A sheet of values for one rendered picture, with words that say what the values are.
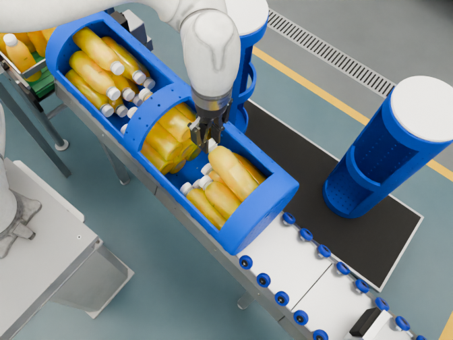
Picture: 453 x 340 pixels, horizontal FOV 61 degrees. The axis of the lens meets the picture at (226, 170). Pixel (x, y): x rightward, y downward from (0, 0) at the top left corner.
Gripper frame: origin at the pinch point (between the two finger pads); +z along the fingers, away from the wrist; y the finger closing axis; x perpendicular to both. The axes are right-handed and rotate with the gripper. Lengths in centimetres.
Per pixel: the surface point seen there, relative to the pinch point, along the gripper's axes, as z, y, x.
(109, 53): 6.3, 0.7, 46.0
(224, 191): 9.8, -4.6, -11.1
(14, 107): 52, -30, 88
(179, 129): 6.0, -1.9, 10.5
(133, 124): 5.3, -10.6, 20.5
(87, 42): 6, -2, 54
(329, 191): 108, 68, -30
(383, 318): 16, 2, -65
